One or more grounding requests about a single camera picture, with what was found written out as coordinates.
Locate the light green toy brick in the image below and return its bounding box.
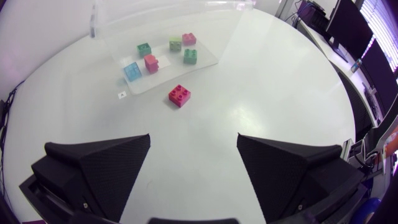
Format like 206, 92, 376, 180
169, 37, 183, 53

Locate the dark green toy brick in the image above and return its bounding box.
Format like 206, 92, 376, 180
136, 42, 152, 58
183, 48, 198, 65

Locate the pink toy brick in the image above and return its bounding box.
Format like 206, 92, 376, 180
182, 32, 197, 47

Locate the blue toy brick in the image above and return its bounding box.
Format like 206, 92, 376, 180
123, 62, 143, 83

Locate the clear plastic container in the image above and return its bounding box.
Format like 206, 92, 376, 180
89, 0, 256, 96

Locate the red toy brick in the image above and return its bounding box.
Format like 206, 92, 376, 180
144, 54, 160, 75
168, 84, 192, 108

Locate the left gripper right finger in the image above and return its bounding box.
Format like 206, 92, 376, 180
236, 133, 365, 223

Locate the dark screen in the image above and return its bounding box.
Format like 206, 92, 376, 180
360, 39, 398, 118
325, 0, 374, 63

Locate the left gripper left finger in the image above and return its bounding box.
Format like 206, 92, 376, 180
31, 133, 151, 223

